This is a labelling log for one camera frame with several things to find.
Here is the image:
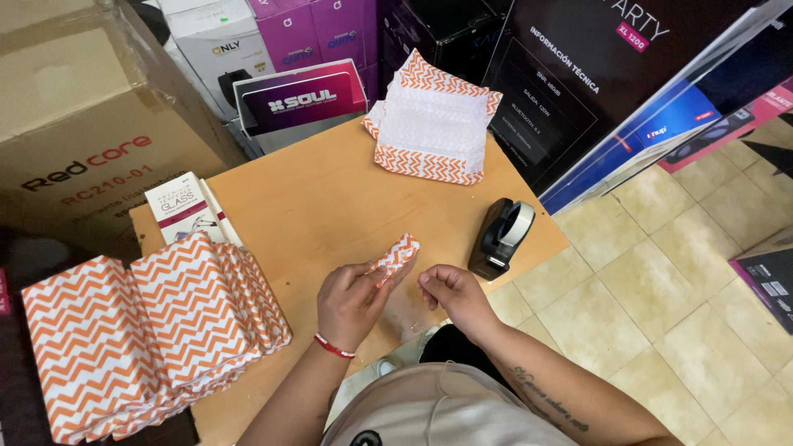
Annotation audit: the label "person's left hand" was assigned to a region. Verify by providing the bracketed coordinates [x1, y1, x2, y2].
[316, 262, 408, 356]

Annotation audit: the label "person's right hand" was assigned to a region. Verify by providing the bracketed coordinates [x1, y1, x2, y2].
[418, 264, 503, 343]

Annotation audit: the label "small orange zigzag item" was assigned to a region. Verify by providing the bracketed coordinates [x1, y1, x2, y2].
[366, 233, 421, 289]

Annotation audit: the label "black trousers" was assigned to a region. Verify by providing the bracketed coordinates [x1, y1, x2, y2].
[418, 324, 516, 397]

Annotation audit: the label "black tape dispenser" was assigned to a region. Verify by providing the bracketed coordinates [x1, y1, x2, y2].
[468, 197, 536, 281]

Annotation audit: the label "clear tape roll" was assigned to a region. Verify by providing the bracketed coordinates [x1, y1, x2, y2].
[499, 201, 536, 248]

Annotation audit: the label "beige shirt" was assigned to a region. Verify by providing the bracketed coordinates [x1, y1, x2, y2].
[321, 362, 578, 446]

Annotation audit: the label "white tempered glass box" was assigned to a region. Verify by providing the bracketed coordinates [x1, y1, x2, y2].
[198, 178, 244, 249]
[144, 172, 230, 246]

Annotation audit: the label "folded orange zigzag wrapping paper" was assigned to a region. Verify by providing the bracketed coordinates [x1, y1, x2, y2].
[362, 48, 504, 186]

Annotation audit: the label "purple white display box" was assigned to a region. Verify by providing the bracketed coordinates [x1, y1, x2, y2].
[232, 59, 370, 156]

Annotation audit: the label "stack of orange zigzag packets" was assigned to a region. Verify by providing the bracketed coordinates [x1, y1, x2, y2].
[21, 232, 293, 446]

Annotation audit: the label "large black speaker box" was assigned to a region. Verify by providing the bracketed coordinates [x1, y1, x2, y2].
[482, 0, 783, 197]

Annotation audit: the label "black glossy box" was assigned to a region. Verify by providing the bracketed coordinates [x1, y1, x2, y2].
[378, 0, 513, 95]

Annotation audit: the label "blue white speaker box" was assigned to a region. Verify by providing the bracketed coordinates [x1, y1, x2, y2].
[539, 0, 793, 215]

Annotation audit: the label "purple product box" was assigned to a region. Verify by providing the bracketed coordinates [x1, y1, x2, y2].
[310, 0, 379, 70]
[248, 0, 323, 73]

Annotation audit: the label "white product box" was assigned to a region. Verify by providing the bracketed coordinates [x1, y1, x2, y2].
[158, 0, 277, 120]

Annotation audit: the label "dark box with purple edge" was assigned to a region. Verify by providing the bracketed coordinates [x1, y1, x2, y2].
[729, 226, 793, 336]

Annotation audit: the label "large brown cardboard box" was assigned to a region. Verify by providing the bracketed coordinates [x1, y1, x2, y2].
[0, 0, 250, 261]

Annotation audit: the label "pink speaker box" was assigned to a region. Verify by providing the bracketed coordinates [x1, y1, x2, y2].
[658, 77, 793, 175]

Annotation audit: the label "red white bracelet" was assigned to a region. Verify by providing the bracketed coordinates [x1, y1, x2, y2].
[313, 332, 358, 360]

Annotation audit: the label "white earphone cord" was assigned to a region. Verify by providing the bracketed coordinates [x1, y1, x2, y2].
[426, 362, 454, 446]

